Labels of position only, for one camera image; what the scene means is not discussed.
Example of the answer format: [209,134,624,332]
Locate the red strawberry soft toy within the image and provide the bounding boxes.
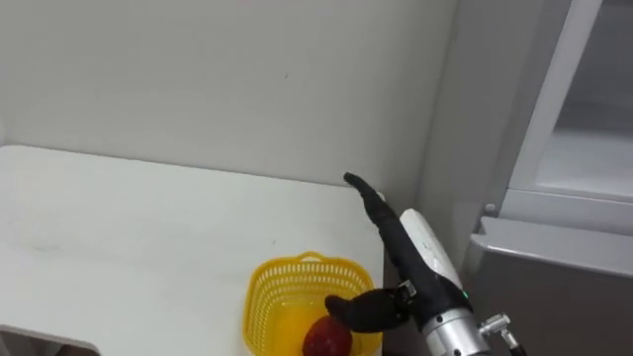
[301,314,354,356]

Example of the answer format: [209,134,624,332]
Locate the grey fridge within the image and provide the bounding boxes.
[414,0,633,356]

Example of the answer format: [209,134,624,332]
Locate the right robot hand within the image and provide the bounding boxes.
[323,171,474,334]

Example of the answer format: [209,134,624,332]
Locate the yellow plastic basket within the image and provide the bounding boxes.
[241,251,384,356]

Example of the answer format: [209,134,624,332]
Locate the white desk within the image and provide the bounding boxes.
[0,143,387,356]

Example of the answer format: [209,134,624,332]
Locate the open fridge door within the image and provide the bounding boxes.
[498,0,633,234]

